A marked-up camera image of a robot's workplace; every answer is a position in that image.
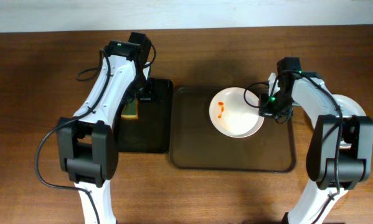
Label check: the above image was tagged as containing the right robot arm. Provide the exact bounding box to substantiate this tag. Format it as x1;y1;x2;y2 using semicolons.
258;57;373;223

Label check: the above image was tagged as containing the green yellow sponge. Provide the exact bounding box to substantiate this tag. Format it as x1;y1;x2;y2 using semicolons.
121;100;139;120

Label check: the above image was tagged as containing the brown serving tray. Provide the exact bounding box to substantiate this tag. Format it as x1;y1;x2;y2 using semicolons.
169;86;296;173

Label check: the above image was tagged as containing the black plastic tray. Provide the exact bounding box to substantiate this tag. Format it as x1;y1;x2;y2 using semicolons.
113;78;173;154

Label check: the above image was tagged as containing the pink white plate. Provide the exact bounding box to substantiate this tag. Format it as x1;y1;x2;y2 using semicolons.
209;87;264;138

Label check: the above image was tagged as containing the pale blue plate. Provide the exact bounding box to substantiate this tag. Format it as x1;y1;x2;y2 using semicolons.
303;94;367;150

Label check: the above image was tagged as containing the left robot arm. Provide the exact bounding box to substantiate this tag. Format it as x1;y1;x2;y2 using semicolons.
57;32;154;223

